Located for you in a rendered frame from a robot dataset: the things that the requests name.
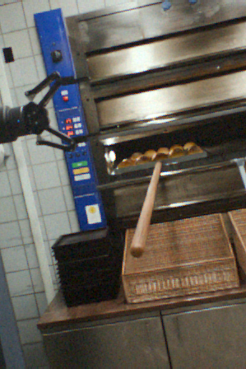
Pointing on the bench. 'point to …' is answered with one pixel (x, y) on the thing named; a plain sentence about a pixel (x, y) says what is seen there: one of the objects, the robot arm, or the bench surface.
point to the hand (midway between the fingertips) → (90, 106)
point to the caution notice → (93, 214)
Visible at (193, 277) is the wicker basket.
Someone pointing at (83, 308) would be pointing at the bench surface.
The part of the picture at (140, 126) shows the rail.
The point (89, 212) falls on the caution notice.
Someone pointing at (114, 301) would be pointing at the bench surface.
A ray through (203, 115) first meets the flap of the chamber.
